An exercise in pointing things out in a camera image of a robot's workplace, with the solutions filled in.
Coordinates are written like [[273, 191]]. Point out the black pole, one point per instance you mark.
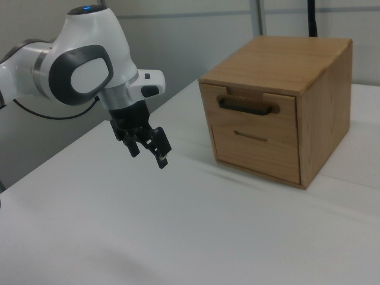
[[312, 17]]

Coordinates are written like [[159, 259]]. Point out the wooden drawer cabinet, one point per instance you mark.
[[282, 59]]

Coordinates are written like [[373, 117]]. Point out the wooden drawer with slot grip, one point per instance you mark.
[[252, 154]]

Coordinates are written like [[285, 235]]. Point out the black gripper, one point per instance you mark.
[[130, 118]]

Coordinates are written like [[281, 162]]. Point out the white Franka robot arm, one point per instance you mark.
[[89, 38]]

